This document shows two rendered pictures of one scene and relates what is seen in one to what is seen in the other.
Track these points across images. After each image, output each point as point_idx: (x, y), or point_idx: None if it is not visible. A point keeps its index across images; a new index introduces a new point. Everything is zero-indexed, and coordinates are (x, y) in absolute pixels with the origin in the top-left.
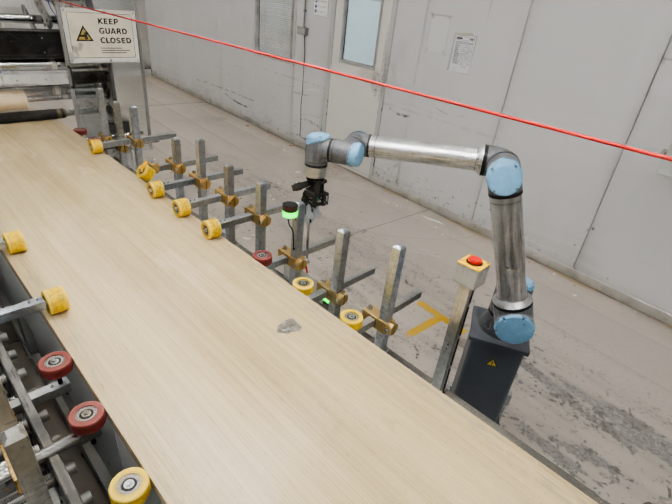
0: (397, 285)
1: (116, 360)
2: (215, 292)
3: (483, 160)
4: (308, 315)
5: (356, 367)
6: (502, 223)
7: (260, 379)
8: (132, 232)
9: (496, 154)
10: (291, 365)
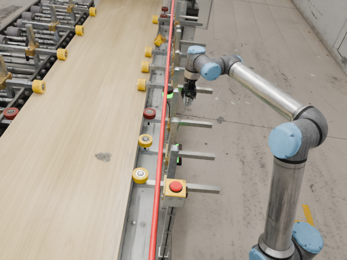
0: (173, 173)
1: (26, 124)
2: (100, 118)
3: (295, 118)
4: (121, 157)
5: (100, 200)
6: (273, 178)
7: (55, 172)
8: (112, 70)
9: (303, 118)
10: (76, 175)
